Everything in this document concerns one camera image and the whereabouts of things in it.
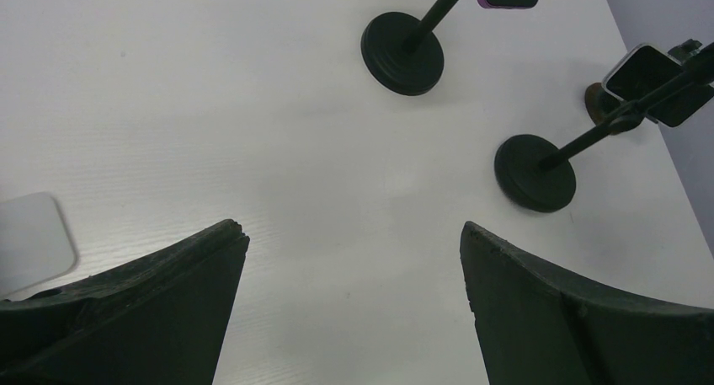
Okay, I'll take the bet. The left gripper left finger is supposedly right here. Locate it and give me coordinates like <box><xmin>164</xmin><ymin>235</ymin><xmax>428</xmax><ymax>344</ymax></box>
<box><xmin>1</xmin><ymin>219</ymin><xmax>250</xmax><ymax>384</ymax></box>

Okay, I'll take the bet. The black phone stand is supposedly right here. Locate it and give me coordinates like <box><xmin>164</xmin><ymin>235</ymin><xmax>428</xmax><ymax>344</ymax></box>
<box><xmin>360</xmin><ymin>0</ymin><xmax>460</xmax><ymax>96</ymax></box>
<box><xmin>494</xmin><ymin>45</ymin><xmax>713</xmax><ymax>213</ymax></box>

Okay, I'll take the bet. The right black phone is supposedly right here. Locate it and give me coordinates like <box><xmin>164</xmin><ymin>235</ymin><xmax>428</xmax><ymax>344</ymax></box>
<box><xmin>602</xmin><ymin>44</ymin><xmax>713</xmax><ymax>128</ymax></box>

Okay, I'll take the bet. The brown base phone stand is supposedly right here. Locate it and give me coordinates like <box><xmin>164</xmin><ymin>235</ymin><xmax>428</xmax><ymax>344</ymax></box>
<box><xmin>584</xmin><ymin>39</ymin><xmax>702</xmax><ymax>125</ymax></box>

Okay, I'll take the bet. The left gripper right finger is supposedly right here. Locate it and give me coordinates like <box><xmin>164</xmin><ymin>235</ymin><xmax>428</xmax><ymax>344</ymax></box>
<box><xmin>460</xmin><ymin>222</ymin><xmax>713</xmax><ymax>384</ymax></box>

